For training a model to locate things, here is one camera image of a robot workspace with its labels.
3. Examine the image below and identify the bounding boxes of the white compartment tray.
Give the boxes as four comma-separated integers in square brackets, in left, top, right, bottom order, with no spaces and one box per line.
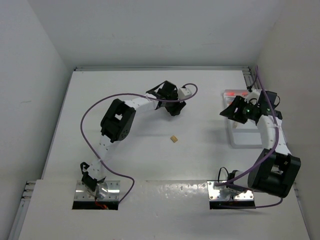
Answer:
[222,88,288,149]

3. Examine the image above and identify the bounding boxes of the tan eraser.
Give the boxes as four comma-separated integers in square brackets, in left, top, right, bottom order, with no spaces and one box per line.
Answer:
[170,135,178,143]

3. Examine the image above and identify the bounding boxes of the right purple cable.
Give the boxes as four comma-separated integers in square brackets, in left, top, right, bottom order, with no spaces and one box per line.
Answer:
[214,64,285,209]

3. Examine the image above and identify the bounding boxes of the metal mounting plate left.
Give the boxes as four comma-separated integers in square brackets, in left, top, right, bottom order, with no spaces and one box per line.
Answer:
[73,180,120,202]

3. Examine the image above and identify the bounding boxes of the purple cable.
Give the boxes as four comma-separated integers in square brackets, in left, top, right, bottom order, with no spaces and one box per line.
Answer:
[214,64,285,209]
[80,83,199,203]

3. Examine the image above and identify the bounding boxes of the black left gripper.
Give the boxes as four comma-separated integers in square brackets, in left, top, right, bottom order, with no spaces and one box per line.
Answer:
[164,90,185,116]

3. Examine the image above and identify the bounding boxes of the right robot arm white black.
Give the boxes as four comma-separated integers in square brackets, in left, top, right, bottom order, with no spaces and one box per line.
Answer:
[220,90,301,198]

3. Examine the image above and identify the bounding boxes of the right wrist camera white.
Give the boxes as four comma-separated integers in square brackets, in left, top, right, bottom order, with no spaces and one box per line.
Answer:
[245,88,262,104]

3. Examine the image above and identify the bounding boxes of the pink red highlighter pen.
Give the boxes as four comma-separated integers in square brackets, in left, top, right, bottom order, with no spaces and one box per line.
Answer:
[225,91,249,98]

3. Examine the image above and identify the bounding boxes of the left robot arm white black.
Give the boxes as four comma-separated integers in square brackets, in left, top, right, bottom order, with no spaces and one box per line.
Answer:
[80,81,193,193]

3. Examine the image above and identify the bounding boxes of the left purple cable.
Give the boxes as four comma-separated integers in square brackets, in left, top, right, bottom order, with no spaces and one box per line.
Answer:
[80,83,199,203]

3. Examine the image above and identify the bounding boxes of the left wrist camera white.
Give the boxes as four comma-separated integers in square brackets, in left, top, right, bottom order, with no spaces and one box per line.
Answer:
[177,87,193,100]

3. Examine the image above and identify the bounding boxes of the metal mounting plate right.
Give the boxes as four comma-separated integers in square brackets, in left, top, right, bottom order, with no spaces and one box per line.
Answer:
[207,180,254,203]

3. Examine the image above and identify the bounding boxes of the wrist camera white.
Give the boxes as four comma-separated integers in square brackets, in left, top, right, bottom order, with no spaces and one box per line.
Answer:
[177,87,193,100]
[245,88,262,104]

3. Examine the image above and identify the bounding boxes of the metal mounting plate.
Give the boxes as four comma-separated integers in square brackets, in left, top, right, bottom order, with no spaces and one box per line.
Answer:
[207,180,254,203]
[73,180,120,202]

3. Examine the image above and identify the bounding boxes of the white pink eraser box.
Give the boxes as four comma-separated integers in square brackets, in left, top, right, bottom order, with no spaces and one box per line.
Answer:
[232,121,238,129]

